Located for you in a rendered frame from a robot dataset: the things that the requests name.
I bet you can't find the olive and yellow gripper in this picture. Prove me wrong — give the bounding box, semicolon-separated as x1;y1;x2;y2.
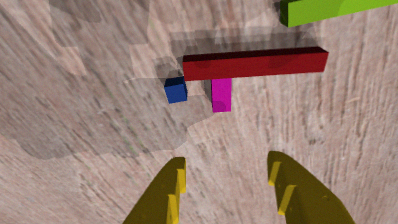
122;151;356;224

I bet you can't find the magenta block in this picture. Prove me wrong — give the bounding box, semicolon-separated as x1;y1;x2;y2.
211;78;232;112

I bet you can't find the blue cube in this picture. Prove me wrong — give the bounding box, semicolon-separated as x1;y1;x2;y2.
164;76;188;104

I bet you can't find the dark red rectangular bar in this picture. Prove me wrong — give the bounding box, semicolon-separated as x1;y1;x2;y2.
182;46;329;81

